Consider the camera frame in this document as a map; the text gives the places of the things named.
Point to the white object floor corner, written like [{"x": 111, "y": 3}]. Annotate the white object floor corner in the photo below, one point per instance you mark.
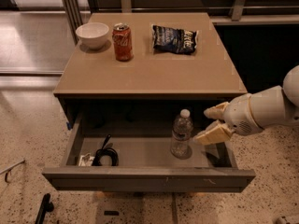
[{"x": 294, "y": 219}]

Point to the dark blue chip bag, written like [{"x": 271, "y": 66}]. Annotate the dark blue chip bag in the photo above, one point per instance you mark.
[{"x": 178, "y": 41}]

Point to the orange soda can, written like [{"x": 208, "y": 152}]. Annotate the orange soda can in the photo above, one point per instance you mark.
[{"x": 122, "y": 41}]

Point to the small white paper packet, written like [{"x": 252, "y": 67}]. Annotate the small white paper packet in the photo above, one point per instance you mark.
[{"x": 85, "y": 160}]

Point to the open grey top drawer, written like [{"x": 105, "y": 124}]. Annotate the open grey top drawer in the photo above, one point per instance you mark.
[{"x": 135, "y": 157}]

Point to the thin metal rod on floor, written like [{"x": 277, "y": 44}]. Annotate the thin metal rod on floor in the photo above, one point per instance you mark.
[{"x": 6, "y": 171}]

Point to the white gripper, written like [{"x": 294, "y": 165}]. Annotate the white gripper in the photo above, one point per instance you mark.
[{"x": 239, "y": 115}]

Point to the black object on floor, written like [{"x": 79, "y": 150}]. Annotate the black object on floor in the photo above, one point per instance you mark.
[{"x": 45, "y": 207}]

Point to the clear plastic water bottle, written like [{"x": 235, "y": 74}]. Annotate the clear plastic water bottle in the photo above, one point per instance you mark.
[{"x": 181, "y": 134}]

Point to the brown cabinet with counter top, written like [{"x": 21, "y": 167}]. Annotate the brown cabinet with counter top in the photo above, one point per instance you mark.
[{"x": 209, "y": 72}]

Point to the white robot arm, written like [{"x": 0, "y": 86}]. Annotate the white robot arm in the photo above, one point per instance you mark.
[{"x": 252, "y": 113}]

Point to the white ceramic bowl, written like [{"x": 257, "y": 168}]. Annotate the white ceramic bowl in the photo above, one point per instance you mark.
[{"x": 93, "y": 34}]

